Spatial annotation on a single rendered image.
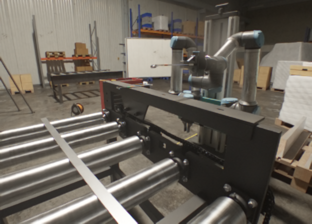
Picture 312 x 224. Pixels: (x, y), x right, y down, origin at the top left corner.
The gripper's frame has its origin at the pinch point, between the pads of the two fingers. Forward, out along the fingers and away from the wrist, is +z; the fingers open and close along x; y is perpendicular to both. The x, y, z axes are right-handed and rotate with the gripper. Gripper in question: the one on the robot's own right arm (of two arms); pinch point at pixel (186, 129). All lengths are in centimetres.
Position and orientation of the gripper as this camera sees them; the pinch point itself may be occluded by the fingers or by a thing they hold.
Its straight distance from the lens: 164.4
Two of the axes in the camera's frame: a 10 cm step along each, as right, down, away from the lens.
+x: 6.0, 2.2, -7.7
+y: -8.0, 1.7, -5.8
